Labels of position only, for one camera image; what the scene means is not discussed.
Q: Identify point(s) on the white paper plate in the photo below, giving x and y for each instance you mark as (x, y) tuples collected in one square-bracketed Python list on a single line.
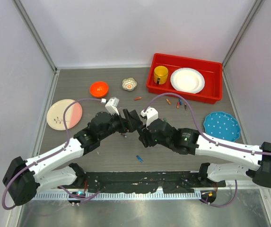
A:
[(187, 80)]

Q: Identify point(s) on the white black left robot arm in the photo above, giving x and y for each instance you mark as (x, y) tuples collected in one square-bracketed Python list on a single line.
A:
[(25, 178)]

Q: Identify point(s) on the orange bowl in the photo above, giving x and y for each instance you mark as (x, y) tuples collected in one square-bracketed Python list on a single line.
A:
[(99, 89)]

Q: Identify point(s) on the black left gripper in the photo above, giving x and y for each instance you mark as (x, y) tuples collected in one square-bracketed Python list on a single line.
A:
[(131, 123)]

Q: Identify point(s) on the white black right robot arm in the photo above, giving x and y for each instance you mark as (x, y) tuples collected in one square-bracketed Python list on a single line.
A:
[(244, 162)]

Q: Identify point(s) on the blue battery near front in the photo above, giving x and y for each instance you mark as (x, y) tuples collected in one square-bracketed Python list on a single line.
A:
[(139, 158)]

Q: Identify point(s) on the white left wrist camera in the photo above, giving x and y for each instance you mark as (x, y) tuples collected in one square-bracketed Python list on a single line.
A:
[(111, 106)]

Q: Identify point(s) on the blue polka dot plate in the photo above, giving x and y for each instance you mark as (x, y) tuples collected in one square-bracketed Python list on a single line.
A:
[(222, 125)]

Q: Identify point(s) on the red plastic bin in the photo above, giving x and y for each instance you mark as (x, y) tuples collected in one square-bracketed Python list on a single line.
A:
[(211, 71)]

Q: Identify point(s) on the yellow mug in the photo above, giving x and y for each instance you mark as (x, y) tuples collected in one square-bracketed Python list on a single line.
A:
[(160, 75)]

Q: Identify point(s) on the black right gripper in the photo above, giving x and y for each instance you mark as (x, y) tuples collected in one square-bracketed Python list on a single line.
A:
[(144, 136)]

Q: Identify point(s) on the small floral bowl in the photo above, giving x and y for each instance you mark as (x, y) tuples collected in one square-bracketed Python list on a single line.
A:
[(129, 84)]

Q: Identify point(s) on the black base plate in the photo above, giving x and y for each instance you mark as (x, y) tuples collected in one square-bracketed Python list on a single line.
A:
[(145, 182)]

